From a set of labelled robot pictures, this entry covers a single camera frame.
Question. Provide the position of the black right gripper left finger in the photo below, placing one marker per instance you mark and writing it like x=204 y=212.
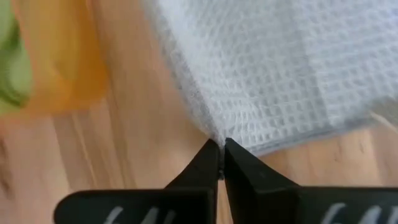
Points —
x=199 y=180

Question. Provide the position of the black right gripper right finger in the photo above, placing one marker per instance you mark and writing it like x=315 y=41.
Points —
x=255 y=186

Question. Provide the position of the grey waffle microfiber towel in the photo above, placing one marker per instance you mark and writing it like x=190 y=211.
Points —
x=280 y=68

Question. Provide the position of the orange translucent plastic bin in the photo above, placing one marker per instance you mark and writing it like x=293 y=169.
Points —
x=68 y=56

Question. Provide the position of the green microfiber towel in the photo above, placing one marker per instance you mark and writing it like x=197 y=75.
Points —
x=12 y=62

